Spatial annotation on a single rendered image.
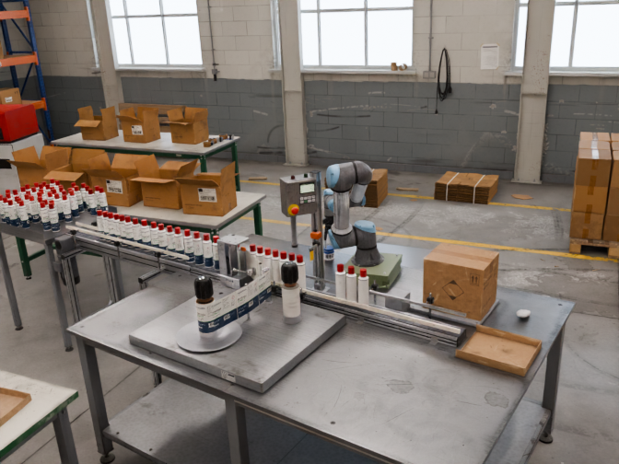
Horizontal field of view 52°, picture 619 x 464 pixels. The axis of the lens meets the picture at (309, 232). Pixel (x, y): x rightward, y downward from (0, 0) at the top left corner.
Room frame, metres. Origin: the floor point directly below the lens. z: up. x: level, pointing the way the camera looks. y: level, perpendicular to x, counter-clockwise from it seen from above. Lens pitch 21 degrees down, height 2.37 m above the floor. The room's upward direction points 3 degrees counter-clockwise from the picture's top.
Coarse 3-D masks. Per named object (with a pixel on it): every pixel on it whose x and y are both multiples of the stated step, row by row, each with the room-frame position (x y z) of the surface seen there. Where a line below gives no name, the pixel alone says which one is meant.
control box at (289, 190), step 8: (296, 176) 3.15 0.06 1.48; (280, 184) 3.12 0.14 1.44; (288, 184) 3.05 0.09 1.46; (296, 184) 3.06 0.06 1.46; (280, 192) 3.13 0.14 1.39; (288, 192) 3.05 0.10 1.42; (296, 192) 3.06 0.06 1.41; (312, 192) 3.09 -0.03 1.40; (288, 200) 3.05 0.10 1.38; (296, 200) 3.06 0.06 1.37; (288, 208) 3.05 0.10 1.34; (304, 208) 3.08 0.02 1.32; (312, 208) 3.09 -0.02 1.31; (288, 216) 3.05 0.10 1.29
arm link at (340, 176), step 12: (336, 168) 3.13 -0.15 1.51; (348, 168) 3.13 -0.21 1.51; (336, 180) 3.11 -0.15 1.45; (348, 180) 3.12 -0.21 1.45; (336, 192) 3.14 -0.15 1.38; (348, 192) 3.18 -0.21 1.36; (336, 204) 3.19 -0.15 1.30; (348, 204) 3.21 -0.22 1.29; (336, 216) 3.22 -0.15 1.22; (348, 216) 3.23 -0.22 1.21; (336, 228) 3.24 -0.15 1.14; (348, 228) 3.25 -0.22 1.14; (336, 240) 3.24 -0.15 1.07; (348, 240) 3.25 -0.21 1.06
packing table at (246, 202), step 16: (240, 192) 5.16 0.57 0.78; (128, 208) 4.87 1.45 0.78; (144, 208) 4.85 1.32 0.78; (160, 208) 4.83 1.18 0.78; (240, 208) 4.74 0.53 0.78; (256, 208) 5.04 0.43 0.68; (176, 224) 4.52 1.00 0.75; (192, 224) 4.46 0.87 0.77; (208, 224) 4.41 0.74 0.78; (224, 224) 4.47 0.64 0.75; (256, 224) 5.04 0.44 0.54; (32, 256) 5.39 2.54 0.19
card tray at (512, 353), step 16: (480, 336) 2.56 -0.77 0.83; (496, 336) 2.55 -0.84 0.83; (512, 336) 2.51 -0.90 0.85; (464, 352) 2.38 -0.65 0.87; (480, 352) 2.43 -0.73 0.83; (496, 352) 2.42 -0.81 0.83; (512, 352) 2.41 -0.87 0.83; (528, 352) 2.41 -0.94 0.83; (496, 368) 2.29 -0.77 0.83; (512, 368) 2.26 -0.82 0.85; (528, 368) 2.28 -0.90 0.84
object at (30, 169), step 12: (24, 156) 5.55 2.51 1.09; (36, 156) 5.66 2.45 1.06; (48, 156) 5.34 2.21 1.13; (60, 156) 5.46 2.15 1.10; (24, 168) 5.40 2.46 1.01; (36, 168) 5.35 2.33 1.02; (48, 168) 5.33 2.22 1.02; (24, 180) 5.42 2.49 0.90; (36, 180) 5.36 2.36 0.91; (48, 180) 5.31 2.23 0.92
